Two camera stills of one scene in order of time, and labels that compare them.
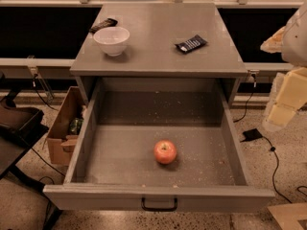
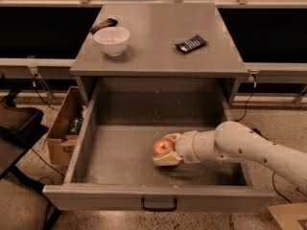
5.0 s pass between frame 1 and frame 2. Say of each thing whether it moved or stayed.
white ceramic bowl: stayed
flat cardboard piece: stayed
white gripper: moved
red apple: stayed
